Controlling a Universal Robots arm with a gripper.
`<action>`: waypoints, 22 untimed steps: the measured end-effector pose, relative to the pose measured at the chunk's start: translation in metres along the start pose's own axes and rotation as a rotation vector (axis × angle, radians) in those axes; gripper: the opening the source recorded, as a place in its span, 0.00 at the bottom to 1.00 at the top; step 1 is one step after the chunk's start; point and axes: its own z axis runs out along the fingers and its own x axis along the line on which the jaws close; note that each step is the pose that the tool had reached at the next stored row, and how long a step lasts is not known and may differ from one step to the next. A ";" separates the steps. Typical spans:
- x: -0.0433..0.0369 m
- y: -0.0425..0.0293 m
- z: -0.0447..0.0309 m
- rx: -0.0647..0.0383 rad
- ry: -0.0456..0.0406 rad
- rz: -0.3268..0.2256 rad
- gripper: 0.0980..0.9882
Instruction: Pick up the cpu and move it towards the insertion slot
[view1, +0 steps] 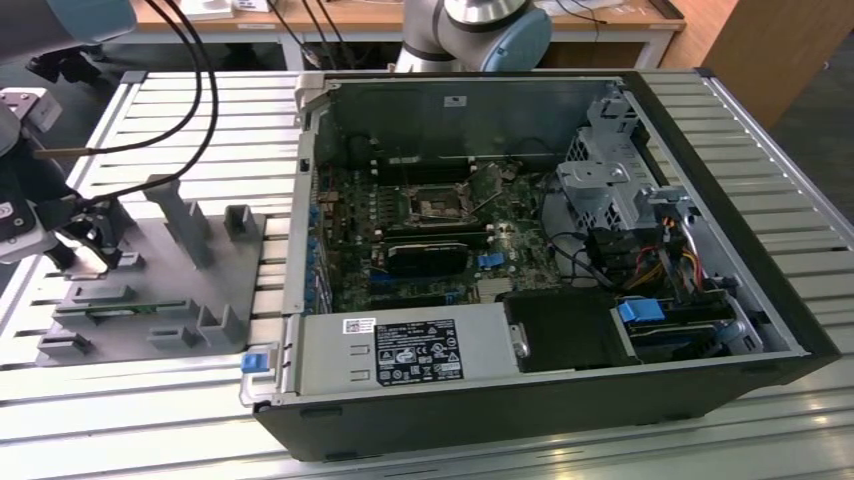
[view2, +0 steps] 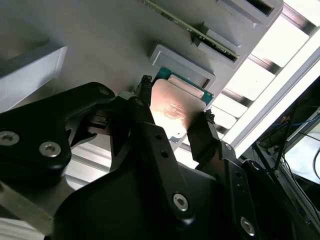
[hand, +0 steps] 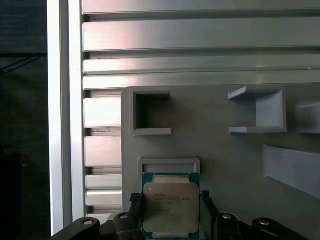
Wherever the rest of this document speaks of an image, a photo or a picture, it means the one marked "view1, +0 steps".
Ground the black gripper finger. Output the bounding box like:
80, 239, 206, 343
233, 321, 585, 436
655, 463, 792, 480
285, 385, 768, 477
85, 199, 136, 269
41, 233, 78, 272

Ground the black RAM slot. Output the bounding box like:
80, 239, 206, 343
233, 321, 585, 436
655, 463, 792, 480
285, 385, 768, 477
380, 224, 483, 236
382, 232, 487, 246

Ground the CPU socket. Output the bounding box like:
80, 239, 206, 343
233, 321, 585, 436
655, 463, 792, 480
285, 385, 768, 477
405, 185, 479, 226

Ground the grey parts rack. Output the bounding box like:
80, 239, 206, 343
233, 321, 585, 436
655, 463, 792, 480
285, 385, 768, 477
36, 173, 268, 369

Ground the green RAM stick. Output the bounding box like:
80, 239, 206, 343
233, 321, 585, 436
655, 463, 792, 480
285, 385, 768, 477
85, 298, 186, 319

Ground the silver power supply unit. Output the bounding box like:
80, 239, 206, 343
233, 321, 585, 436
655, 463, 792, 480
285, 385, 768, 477
292, 312, 521, 396

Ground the white box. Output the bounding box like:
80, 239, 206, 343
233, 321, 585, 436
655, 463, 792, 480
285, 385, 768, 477
182, 0, 281, 21

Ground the black graphics card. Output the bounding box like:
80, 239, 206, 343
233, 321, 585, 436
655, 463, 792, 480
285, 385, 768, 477
384, 241, 469, 275

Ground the silver chipset heatsink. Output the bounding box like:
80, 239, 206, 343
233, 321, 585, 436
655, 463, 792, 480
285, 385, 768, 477
476, 278, 512, 304

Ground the metal socket cover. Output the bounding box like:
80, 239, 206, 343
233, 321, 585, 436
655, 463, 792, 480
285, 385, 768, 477
463, 159, 519, 217

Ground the green motherboard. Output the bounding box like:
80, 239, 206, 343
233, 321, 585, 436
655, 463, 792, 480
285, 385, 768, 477
309, 159, 581, 314

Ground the black open PC case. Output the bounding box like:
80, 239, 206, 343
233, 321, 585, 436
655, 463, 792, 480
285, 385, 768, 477
250, 68, 843, 464

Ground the black fan shroud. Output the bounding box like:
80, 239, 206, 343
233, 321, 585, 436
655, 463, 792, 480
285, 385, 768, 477
500, 288, 639, 375

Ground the silver drive cage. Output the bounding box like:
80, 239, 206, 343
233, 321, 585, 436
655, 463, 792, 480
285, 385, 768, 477
556, 97, 668, 236

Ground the blue disk carrier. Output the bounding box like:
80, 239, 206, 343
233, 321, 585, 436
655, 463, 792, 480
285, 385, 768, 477
616, 297, 668, 326

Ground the wooden cabinet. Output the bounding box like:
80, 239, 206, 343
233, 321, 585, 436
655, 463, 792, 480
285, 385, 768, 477
659, 0, 854, 129

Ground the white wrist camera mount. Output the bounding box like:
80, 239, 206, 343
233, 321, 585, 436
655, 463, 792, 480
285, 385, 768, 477
0, 197, 58, 265

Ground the black robot cable hose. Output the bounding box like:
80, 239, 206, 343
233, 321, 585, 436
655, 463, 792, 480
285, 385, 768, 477
77, 0, 222, 204

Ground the black case cable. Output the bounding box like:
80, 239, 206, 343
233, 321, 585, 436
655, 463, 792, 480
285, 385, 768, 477
543, 169, 619, 290

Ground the coloured wire bundle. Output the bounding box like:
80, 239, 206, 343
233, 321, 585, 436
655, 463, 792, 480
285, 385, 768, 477
625, 243, 705, 294

